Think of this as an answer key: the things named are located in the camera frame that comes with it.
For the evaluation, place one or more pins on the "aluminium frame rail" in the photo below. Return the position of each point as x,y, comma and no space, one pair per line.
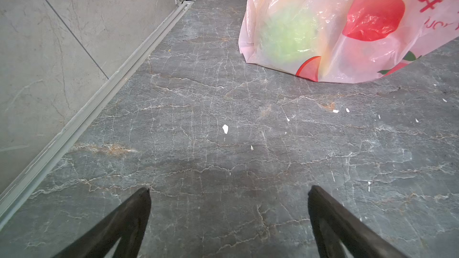
62,61

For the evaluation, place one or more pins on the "pink printed plastic bag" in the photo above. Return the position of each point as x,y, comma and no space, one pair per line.
358,40

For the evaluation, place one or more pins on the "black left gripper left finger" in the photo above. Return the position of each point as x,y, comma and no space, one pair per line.
124,228

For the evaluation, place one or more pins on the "green fake fruit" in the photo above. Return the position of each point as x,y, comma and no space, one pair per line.
289,35

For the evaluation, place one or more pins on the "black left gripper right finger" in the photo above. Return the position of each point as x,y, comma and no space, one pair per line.
337,231

